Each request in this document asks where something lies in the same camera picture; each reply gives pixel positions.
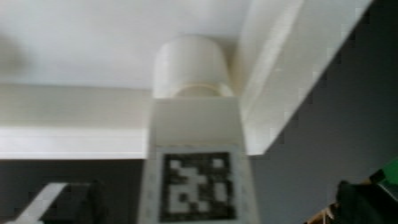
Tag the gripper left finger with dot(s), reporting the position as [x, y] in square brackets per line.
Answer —
[40, 204]

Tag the white table leg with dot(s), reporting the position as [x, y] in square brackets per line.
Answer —
[198, 186]

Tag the white square table top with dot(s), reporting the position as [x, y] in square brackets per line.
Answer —
[211, 61]

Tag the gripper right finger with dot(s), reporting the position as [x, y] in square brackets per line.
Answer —
[365, 206]

